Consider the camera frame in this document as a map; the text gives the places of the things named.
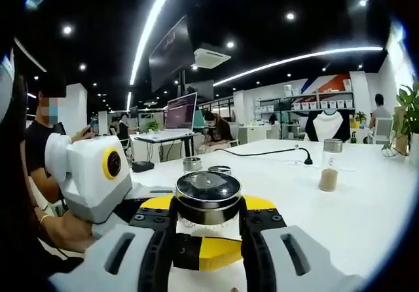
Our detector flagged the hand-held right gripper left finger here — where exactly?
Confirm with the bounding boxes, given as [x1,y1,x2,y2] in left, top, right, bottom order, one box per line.
[48,196,179,292]

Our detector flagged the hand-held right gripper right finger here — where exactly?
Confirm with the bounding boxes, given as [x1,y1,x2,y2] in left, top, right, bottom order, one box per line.
[237,195,365,292]

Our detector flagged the small seasoning bottle white contents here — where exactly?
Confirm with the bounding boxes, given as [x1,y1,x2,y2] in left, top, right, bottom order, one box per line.
[208,165,232,176]
[182,156,204,175]

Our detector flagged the tall seasoning bottle beige contents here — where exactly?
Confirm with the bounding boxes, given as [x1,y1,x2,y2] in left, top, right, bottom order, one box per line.
[175,171,244,240]

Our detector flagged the tall seasoning bottle brown contents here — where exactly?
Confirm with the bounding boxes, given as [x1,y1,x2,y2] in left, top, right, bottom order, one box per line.
[318,138,344,192]

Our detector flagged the person's left hand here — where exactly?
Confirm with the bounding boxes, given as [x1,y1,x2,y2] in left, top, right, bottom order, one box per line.
[64,213,99,253]

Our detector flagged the white standing desk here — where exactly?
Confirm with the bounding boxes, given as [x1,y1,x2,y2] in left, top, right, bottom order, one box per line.
[134,131,197,165]

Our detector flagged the silver laptop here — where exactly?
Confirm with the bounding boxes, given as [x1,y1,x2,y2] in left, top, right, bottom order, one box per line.
[163,92,198,132]

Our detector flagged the teal chair back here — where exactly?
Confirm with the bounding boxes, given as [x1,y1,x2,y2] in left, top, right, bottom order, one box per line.
[192,107,204,130]

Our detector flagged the long ceiling light strip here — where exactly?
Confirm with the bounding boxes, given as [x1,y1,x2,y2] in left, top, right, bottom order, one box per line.
[129,0,183,86]
[212,46,384,87]

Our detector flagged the white chest device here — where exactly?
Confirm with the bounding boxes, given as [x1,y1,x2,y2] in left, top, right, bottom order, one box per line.
[0,48,16,124]

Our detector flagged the hanging black display screen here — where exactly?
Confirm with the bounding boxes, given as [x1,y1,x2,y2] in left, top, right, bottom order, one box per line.
[148,15,191,93]

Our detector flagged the ceiling air conditioner unit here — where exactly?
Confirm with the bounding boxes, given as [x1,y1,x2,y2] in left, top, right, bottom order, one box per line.
[192,46,232,69]

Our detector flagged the storage shelf with white bins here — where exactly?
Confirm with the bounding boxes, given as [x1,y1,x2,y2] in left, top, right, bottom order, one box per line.
[253,79,356,116]

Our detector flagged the grey office chair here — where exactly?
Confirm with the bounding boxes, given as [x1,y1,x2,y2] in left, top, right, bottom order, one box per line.
[373,117,393,144]

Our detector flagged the brown paper bag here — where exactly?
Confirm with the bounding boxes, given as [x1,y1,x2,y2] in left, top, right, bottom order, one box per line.
[392,105,410,155]

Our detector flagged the green potted plant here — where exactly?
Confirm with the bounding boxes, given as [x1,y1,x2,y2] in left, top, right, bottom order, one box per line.
[381,82,419,162]

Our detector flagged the group of ceiling spotlights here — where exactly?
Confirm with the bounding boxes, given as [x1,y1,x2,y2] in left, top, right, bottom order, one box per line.
[64,0,367,86]

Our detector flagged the black power cable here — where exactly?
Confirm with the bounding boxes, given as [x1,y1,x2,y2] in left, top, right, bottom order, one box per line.
[212,146,314,167]

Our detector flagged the dark wall screen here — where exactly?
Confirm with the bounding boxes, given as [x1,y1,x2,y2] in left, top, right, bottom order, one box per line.
[185,79,215,98]

